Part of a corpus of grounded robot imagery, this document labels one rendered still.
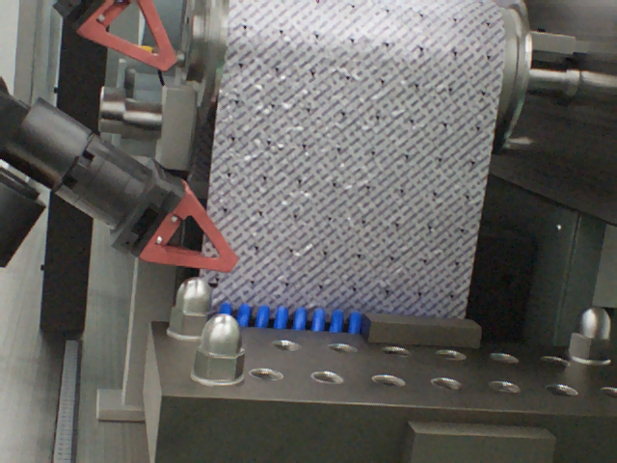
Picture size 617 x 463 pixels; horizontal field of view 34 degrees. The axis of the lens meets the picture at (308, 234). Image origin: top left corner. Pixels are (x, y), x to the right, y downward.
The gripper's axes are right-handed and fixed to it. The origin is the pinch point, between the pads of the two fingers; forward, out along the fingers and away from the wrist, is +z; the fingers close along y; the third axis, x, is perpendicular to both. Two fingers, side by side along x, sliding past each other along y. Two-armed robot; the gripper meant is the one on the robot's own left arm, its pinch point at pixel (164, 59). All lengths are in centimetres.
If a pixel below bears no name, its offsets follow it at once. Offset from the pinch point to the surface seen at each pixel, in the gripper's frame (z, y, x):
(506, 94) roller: 21.8, 5.1, 18.4
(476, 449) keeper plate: 29.7, 27.7, -3.9
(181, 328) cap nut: 13.5, 13.7, -13.5
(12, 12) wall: -28, -552, -38
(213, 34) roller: 0.9, 4.8, 4.1
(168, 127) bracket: 4.5, -1.8, -3.9
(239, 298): 17.6, 5.7, -9.7
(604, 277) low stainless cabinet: 265, -365, 83
